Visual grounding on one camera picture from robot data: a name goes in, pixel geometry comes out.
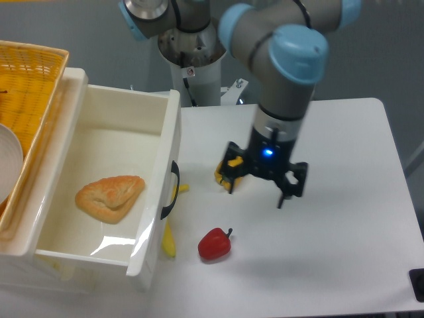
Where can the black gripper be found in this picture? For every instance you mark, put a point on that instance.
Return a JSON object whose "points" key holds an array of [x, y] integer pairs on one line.
{"points": [[269, 160]]}

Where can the triangle bread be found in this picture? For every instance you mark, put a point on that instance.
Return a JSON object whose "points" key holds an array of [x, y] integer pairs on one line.
{"points": [[109, 200]]}

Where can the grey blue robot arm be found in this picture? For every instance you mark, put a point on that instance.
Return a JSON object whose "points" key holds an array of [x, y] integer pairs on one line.
{"points": [[283, 46]]}

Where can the upper white drawer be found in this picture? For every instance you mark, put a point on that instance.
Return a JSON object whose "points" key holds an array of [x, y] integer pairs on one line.
{"points": [[118, 133]]}

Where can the white drawer cabinet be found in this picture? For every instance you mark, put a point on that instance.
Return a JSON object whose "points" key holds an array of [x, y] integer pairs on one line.
{"points": [[30, 232]]}

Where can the yellow bell pepper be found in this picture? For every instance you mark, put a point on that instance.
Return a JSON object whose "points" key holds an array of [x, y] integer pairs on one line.
{"points": [[222, 177]]}

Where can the red bell pepper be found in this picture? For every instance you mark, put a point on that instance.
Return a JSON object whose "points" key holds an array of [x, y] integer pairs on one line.
{"points": [[215, 244]]}

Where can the yellow banana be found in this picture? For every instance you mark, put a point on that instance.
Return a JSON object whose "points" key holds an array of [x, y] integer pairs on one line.
{"points": [[168, 244]]}

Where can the black object at table edge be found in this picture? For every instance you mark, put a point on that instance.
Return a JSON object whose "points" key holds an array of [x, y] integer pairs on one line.
{"points": [[416, 277]]}

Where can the white plate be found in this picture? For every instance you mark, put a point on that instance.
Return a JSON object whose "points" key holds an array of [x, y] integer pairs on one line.
{"points": [[11, 161]]}

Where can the yellow plastic basket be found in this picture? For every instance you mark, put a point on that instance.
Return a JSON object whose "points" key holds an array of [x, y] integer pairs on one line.
{"points": [[30, 76]]}

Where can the black drawer handle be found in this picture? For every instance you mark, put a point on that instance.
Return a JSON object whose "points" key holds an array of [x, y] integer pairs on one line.
{"points": [[166, 210]]}

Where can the white metal bracket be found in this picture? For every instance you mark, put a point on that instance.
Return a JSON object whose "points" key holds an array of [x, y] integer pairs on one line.
{"points": [[233, 95]]}

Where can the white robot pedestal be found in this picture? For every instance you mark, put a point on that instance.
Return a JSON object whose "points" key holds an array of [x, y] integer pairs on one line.
{"points": [[195, 64]]}

